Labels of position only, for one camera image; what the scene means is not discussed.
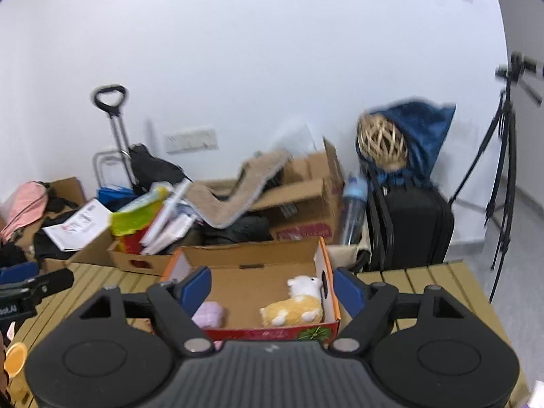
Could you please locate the white wall socket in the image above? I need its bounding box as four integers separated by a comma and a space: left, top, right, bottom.
165, 126, 219, 154

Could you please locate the clear blue-capped water bottle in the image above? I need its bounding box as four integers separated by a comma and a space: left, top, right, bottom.
340, 172, 367, 247

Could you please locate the black folding chair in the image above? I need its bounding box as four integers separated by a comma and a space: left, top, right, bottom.
366, 181, 455, 271

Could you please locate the stack of white papers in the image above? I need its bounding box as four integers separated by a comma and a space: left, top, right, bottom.
139, 178, 201, 256

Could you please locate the white printed booklet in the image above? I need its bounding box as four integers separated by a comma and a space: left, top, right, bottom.
42, 199, 114, 251

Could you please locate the blue plastic bag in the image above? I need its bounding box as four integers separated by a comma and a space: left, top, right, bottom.
97, 185, 137, 213

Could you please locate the dark clothes pile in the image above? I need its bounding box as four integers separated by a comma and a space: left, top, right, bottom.
0, 210, 82, 268

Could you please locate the cardboard box with handle hole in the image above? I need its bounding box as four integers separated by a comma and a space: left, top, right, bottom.
108, 221, 201, 277

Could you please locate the pink backpack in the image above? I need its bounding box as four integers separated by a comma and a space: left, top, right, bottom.
0, 181, 50, 243

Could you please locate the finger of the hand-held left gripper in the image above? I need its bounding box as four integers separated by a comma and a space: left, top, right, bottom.
0, 262, 75, 303

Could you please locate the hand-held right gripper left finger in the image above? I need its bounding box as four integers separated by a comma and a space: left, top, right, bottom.
80, 266, 214, 356

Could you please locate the black cloth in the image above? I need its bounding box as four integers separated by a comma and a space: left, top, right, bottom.
200, 216, 273, 245

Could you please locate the black folding hand trolley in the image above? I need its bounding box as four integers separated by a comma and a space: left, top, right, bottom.
92, 85, 142, 198

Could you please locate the woven rattan ball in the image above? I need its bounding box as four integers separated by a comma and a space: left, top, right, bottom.
357, 113, 409, 171

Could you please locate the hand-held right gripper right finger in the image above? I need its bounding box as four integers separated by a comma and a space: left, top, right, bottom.
327, 267, 465, 354

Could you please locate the cream fabric bin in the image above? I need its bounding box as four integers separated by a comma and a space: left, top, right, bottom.
327, 238, 371, 273

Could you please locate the black bag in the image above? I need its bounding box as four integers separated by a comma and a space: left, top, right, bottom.
127, 143, 193, 194

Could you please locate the purple striped cloth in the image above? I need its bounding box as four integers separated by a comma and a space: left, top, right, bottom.
191, 302, 227, 329

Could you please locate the orange round object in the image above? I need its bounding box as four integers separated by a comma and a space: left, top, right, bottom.
4, 342, 29, 378

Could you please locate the large brown cardboard box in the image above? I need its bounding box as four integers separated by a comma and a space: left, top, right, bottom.
199, 138, 346, 245

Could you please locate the yellow-green packet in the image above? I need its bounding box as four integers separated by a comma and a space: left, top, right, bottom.
110, 184, 171, 237

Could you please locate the orange-rimmed cardboard box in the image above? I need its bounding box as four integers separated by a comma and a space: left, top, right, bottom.
161, 236, 342, 346

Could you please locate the black camera tripod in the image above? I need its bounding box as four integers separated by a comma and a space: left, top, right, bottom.
448, 51, 544, 305

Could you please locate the open plain cardboard box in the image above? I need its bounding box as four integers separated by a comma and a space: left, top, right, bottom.
41, 177, 116, 269

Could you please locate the dark blue fabric bag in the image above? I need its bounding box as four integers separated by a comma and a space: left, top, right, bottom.
359, 101, 457, 188

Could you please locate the white and yellow alpaca plush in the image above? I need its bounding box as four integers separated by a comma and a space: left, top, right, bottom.
260, 275, 324, 328

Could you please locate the beige fluffy mat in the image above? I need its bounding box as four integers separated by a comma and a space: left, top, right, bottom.
187, 150, 292, 228

